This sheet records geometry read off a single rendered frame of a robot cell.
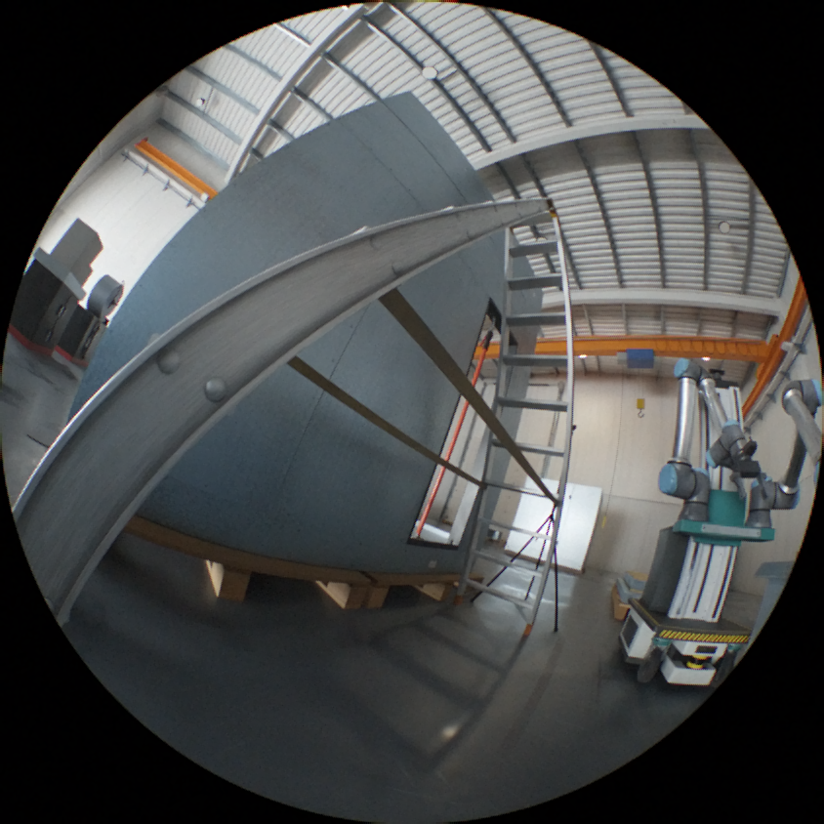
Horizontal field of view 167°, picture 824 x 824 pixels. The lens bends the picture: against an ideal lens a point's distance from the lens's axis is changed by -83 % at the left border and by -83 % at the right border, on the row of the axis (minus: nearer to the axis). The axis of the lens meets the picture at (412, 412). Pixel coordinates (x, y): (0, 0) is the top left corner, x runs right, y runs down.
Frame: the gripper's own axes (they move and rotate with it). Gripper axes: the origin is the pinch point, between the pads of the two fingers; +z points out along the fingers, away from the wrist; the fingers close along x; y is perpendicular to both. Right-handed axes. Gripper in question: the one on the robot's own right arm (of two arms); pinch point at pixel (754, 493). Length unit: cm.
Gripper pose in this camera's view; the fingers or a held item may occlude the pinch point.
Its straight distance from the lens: 127.4
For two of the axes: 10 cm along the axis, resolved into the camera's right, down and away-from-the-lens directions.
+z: -3.9, 6.6, -6.4
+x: -8.8, -0.6, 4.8
